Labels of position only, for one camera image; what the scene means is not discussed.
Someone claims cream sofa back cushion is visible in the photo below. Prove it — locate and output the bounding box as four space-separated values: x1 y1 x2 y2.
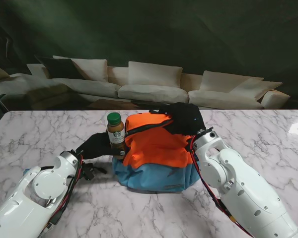
229 78 283 101
200 70 264 94
52 56 108 83
128 61 183 88

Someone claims wooden coffee table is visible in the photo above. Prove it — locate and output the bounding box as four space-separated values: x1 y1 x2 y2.
88 98 169 111

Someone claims red black left arm cable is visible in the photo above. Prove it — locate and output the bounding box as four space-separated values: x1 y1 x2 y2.
43 153 84 231

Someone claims red black right arm cable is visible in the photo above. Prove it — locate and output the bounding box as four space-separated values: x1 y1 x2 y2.
185 138 254 236

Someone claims dark oval tray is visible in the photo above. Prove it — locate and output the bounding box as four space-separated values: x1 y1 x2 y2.
130 99 166 109

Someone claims dark brown sofa cushion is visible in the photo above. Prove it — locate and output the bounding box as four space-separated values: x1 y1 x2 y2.
34 56 85 80

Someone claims orange and blue backpack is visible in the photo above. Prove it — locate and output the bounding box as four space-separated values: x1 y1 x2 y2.
111 111 202 193

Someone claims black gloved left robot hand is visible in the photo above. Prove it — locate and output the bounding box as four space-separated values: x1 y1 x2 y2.
75 132 127 161

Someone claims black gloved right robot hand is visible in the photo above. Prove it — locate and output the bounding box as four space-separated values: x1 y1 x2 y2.
157 102 206 136

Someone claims cream sectional sofa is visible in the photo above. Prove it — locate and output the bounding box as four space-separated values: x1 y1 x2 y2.
0 56 291 111

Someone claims coffee bottle with green cap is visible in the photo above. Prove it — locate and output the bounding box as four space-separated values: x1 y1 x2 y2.
106 113 127 159

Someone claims red black arm cable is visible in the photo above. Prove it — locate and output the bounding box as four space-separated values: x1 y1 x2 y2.
185 138 254 236
43 153 84 231

